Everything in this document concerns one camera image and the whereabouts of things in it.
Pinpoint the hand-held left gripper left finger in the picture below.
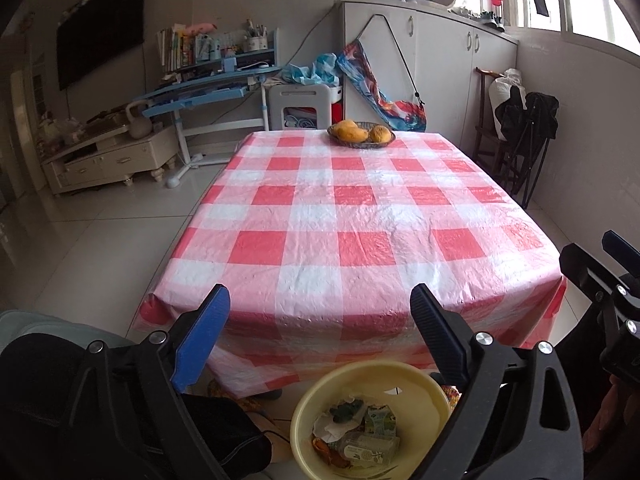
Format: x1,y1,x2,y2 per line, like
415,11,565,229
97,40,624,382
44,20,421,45
62,284,231,480

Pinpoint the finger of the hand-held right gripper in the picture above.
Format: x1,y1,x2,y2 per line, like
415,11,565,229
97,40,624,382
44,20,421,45
601,230,640,281
559,242,631,321

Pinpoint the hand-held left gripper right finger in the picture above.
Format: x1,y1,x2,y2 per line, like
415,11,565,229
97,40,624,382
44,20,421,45
410,282,586,480

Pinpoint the yellow plastic basin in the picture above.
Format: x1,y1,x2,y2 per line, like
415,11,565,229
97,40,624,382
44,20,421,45
290,360,453,480

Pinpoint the green drink carton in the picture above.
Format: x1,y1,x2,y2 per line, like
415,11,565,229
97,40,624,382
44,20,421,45
362,405,398,436

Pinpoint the green scouring pad pack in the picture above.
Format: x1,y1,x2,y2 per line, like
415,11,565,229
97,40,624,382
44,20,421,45
332,397,365,423

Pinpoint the clear plastic box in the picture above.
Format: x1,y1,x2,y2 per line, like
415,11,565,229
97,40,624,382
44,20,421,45
337,432,401,463

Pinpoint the white tissue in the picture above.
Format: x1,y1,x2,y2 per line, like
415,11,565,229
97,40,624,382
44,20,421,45
312,410,363,443

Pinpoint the long orange peel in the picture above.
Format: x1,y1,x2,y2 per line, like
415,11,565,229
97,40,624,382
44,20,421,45
312,437,341,461

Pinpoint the person's right hand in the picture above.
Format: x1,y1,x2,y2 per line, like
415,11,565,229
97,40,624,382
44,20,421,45
582,374,640,453

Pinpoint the pale green cushion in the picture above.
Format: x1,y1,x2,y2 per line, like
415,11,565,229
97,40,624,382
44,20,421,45
0,310,136,361

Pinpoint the pink white checked tablecloth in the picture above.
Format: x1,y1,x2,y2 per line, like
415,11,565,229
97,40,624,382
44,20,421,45
137,130,568,398

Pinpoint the dark wooden chair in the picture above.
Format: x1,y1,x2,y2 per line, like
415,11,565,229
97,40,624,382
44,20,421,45
472,66,516,186

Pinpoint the dark cloth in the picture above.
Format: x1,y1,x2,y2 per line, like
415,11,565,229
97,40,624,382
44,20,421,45
0,332,273,480

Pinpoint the white plastic bag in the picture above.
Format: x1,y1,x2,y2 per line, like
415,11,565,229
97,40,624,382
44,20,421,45
487,68,526,141

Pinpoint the cream TV cabinet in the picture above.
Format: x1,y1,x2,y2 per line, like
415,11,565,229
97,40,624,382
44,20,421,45
41,125,180,197

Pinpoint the dark woven fruit basket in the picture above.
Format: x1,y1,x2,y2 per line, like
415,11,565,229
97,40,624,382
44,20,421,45
326,121,397,150

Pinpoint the beige kettlebell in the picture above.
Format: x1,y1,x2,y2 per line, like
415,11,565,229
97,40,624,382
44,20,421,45
125,101,152,139

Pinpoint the long yellow mango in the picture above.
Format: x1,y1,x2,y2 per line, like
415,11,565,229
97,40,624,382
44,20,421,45
336,124,373,142

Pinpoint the colourful printed bag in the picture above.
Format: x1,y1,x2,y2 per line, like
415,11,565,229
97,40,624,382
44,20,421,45
336,40,428,133

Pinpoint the window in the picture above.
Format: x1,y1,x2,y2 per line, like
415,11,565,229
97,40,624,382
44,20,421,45
505,0,640,56

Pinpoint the blue study desk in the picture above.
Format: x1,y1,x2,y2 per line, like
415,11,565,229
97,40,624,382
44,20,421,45
142,27,283,191

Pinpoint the white cabinet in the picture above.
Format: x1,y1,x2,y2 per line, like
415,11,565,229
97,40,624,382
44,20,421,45
340,0,518,153

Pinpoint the white plastic stool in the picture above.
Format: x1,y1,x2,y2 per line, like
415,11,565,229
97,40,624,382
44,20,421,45
265,84,331,132

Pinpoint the row of books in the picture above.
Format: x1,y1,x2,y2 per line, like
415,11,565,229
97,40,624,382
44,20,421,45
156,24,196,73

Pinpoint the blue crumpled cloth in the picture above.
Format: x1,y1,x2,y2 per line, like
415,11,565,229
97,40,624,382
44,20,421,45
282,52,343,87

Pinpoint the white pen holder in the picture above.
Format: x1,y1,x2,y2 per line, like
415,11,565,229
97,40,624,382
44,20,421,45
243,19,268,53

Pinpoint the black cord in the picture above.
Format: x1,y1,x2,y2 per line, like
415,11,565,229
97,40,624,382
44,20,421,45
357,14,426,106

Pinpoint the black wall television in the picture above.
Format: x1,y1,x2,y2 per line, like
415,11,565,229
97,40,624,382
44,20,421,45
56,0,147,92

